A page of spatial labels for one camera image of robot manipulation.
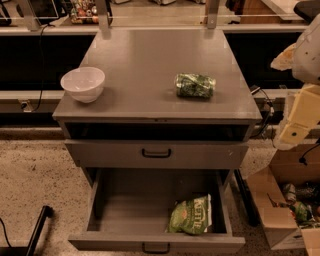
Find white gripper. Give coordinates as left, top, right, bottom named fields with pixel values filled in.
left=270, top=43, right=320, bottom=146

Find green kettle chip bag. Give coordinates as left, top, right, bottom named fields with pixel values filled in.
left=166, top=194, right=212, bottom=235

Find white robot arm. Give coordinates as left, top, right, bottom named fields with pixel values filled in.
left=270, top=14, right=320, bottom=150

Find grey drawer cabinet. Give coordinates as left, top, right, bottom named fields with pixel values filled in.
left=53, top=29, right=261, bottom=181

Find open lower grey drawer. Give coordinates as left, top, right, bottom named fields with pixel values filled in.
left=69, top=169, right=245, bottom=254

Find closed upper grey drawer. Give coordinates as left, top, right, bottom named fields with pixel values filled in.
left=65, top=139, right=248, bottom=169

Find cardboard box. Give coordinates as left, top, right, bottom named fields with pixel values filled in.
left=247, top=144, right=320, bottom=256

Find green soda can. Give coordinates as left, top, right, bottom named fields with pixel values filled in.
left=175, top=73, right=216, bottom=98

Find snack bags in box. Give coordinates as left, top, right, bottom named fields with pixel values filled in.
left=268, top=182, right=320, bottom=229

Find black metal leg right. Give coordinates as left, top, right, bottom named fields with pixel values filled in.
left=234, top=169, right=260, bottom=227

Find black metal leg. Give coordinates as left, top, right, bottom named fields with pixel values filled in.
left=0, top=205, right=53, bottom=256
left=234, top=169, right=260, bottom=227

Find white bowl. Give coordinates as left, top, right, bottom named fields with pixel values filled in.
left=60, top=67, right=105, bottom=103

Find snack basket on shelf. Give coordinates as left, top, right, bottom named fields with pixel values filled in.
left=70, top=0, right=99, bottom=24

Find black metal leg left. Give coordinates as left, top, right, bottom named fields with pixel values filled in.
left=0, top=205, right=53, bottom=256

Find cables behind cabinet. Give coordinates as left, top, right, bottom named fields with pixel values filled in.
left=249, top=84, right=276, bottom=139

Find black hanging cable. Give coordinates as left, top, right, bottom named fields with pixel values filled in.
left=32, top=23, right=51, bottom=113

